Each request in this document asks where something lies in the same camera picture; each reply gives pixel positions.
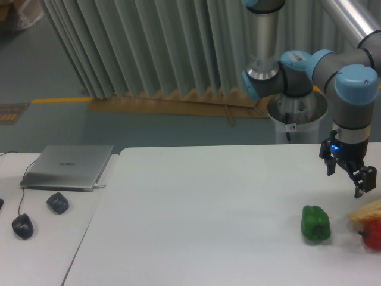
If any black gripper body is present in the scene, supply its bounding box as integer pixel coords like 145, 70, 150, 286
319, 130, 368, 170

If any yellow bell pepper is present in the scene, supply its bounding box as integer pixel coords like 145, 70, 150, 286
348, 199, 381, 223

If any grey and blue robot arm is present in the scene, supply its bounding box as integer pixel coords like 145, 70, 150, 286
242, 1, 380, 198

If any red bell pepper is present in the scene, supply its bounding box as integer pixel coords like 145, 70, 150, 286
358, 221, 380, 251

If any green bell pepper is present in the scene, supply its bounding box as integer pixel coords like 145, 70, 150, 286
301, 205, 331, 241

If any brown cardboard sheet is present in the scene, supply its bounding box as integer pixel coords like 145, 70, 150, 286
87, 93, 271, 119

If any silver usb plug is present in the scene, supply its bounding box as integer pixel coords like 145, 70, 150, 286
93, 184, 106, 189

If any pale green folding curtain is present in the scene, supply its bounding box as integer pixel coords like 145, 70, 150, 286
38, 0, 370, 100

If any silver laptop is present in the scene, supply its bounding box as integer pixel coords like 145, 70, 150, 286
20, 145, 114, 191

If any black earbuds case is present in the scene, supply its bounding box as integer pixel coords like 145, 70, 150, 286
46, 192, 69, 215

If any black computer mouse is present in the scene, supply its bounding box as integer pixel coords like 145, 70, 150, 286
11, 213, 34, 240

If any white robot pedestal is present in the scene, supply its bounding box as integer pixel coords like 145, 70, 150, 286
267, 91, 328, 144

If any black mouse cable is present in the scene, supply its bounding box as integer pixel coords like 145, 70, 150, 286
0, 151, 42, 216

